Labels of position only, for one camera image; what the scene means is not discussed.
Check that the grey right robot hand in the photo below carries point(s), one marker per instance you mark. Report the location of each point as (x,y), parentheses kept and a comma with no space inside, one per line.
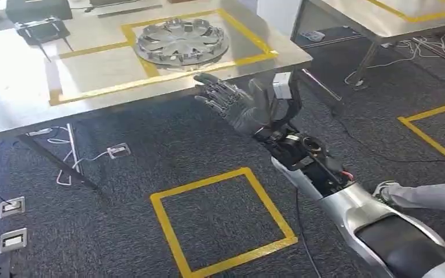
(245,111)

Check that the silver plastic hubcap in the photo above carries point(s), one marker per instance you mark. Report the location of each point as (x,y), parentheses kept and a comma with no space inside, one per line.
(182,42)

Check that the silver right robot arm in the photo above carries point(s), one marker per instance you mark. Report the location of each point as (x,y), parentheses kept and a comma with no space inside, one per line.
(360,209)

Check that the grey power strip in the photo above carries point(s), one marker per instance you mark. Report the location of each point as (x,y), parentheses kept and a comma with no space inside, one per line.
(313,36)

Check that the steel floor socket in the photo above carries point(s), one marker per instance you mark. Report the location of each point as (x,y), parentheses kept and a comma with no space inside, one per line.
(119,150)
(12,207)
(13,241)

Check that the person's foot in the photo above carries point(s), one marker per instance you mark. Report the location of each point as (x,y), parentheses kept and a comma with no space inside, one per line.
(382,192)

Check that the steel bench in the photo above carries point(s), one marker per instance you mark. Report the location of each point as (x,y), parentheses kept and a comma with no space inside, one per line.
(383,27)
(15,96)

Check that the yellow floor tape marking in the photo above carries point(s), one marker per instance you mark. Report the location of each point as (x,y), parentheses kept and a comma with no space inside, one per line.
(429,138)

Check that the yellow bench tape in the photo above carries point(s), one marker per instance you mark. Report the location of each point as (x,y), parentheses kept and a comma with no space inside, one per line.
(410,17)

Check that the person's leg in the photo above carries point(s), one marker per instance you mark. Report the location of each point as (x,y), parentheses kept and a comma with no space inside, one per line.
(433,197)

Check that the black box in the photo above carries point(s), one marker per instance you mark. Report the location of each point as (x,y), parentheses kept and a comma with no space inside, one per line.
(38,9)

